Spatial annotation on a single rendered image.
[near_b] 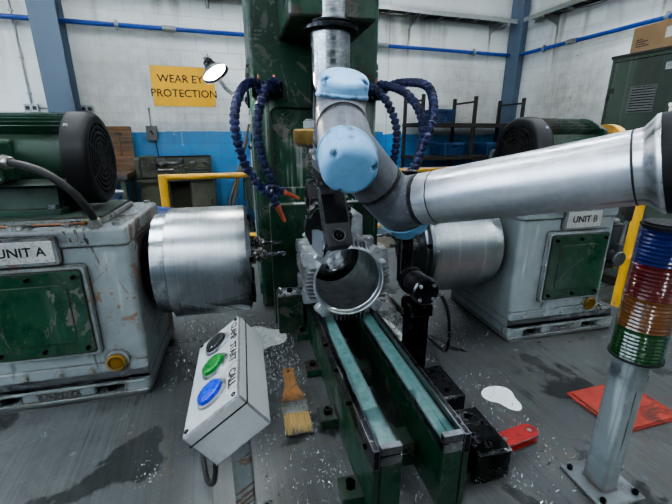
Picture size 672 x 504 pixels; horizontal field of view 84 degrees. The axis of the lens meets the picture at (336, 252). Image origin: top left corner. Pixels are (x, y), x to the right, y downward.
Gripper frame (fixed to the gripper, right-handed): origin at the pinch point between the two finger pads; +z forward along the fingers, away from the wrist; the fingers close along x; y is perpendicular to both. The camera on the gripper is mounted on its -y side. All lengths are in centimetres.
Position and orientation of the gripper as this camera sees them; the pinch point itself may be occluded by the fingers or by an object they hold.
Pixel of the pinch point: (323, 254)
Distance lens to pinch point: 77.3
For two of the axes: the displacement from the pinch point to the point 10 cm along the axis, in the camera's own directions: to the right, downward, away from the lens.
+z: -1.2, 6.8, 7.2
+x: -9.7, 0.7, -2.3
